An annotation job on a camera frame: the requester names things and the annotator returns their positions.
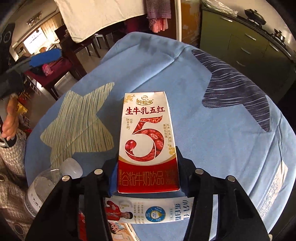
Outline illustrated paper leaflet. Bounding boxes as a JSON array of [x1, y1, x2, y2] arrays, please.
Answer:
[[108, 221, 140, 241]]

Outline left knit-sleeve forearm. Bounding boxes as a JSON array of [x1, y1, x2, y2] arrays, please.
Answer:
[[1, 130, 33, 240]]

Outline dark wooden dining table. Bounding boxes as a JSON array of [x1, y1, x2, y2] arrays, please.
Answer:
[[23, 22, 102, 102]]

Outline hanging cream cloth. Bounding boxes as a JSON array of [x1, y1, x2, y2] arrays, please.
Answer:
[[55, 0, 146, 43]]

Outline white blue milk carton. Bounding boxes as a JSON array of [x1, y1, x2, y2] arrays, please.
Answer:
[[104, 196, 194, 224]]

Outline green kitchen cabinets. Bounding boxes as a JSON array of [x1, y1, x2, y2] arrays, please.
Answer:
[[200, 6, 295, 103]]

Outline black pot on stove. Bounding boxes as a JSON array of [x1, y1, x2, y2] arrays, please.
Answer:
[[244, 9, 266, 26]]

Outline pink checked hanging towel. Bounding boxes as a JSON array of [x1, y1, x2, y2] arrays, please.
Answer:
[[145, 0, 171, 33]]

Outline person's left hand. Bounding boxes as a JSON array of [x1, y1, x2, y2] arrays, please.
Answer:
[[1, 94, 19, 141]]

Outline red cola can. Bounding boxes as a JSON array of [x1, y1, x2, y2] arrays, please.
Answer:
[[78, 210, 88, 241]]

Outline blue star-print tablecloth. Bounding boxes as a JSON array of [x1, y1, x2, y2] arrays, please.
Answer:
[[25, 32, 295, 231]]

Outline clear plastic water bottle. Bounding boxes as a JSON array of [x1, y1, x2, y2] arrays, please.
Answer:
[[24, 158, 83, 218]]

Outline red white milk drink carton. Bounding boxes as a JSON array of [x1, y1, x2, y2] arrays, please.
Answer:
[[117, 92, 180, 194]]

